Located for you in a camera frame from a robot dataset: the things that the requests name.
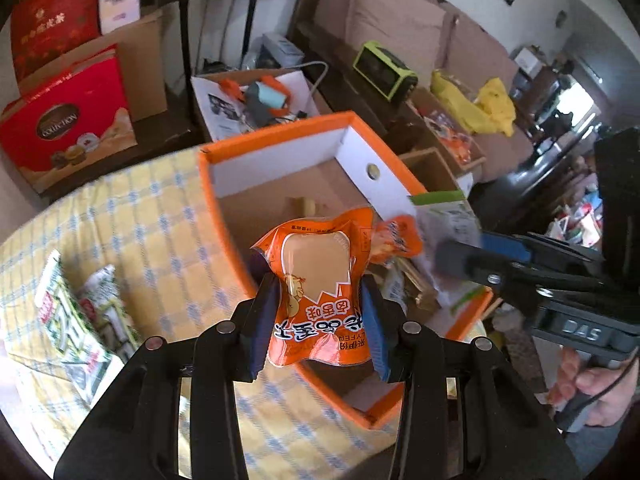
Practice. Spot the dark red gift box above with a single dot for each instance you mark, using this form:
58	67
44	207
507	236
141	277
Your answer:
50	15

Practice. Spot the green white snack packet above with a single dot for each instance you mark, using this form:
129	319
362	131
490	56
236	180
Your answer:
450	215

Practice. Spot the cardboard box of snacks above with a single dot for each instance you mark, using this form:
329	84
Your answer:
450	135

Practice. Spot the brown cardboard box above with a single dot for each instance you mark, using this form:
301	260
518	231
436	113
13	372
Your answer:
145	60

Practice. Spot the orange teal gadget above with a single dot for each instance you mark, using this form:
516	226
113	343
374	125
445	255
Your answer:
265	97

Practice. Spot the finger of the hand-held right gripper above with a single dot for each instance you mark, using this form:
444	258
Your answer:
480	267
505	245

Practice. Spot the white grey device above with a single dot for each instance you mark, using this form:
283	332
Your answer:
280	47

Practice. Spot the small orange snack packet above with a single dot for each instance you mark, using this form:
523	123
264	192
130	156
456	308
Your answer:
400	235

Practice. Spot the yellow cloth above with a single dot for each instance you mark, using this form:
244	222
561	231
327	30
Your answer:
492	102

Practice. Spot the green toaster oven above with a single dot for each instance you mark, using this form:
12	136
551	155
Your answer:
385	70

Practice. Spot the green seaweed snack packet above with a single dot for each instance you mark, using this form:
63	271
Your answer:
107	305
65	330

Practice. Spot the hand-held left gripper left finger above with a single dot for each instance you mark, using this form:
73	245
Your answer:
265	330

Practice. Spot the brown sofa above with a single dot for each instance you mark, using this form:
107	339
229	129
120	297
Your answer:
395	15

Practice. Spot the orange windowed snack packet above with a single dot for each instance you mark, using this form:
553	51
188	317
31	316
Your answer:
310	320

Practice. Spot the orange cardboard box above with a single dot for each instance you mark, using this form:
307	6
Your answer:
320	180

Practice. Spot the yellow checked tablecloth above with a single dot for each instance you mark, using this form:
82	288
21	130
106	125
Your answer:
160	220

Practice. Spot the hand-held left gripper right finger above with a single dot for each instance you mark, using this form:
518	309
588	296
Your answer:
377	340

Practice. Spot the person's right hand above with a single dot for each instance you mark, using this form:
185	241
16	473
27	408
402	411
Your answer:
610	395

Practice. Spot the red cookie gift box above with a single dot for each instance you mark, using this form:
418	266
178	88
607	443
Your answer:
70	125

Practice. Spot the white paper bag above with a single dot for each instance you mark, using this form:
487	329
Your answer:
215	105

